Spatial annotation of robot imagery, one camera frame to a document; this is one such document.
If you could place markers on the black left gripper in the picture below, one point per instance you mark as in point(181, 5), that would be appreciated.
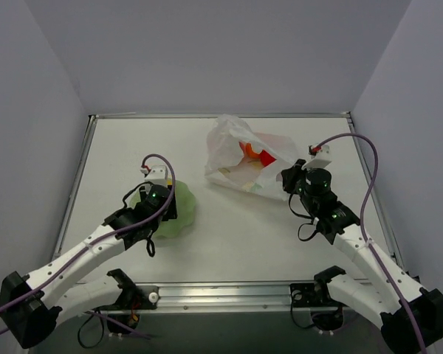
point(171, 208)

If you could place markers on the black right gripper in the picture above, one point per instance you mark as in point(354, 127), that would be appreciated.
point(290, 177)

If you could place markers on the white plastic bag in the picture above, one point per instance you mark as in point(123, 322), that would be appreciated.
point(228, 166)

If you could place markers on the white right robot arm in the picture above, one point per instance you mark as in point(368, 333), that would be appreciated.
point(409, 316)

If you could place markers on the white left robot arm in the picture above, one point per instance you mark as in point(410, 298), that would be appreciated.
point(33, 305)

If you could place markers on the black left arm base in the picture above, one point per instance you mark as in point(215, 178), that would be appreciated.
point(131, 298)

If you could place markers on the red fake apple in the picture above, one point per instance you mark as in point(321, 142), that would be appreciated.
point(266, 158)

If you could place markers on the orange fake fruit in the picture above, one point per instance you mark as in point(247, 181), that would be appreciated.
point(248, 151)

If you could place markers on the green wavy glass bowl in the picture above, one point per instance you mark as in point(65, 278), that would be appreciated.
point(185, 205)

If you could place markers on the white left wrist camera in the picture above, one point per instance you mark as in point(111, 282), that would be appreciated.
point(158, 174)

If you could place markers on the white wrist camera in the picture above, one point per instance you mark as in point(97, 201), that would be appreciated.
point(319, 157)
point(158, 174)

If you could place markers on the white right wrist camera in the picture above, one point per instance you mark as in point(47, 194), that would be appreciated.
point(319, 157)

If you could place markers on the aluminium front frame rail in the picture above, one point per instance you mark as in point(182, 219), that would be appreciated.
point(221, 297)

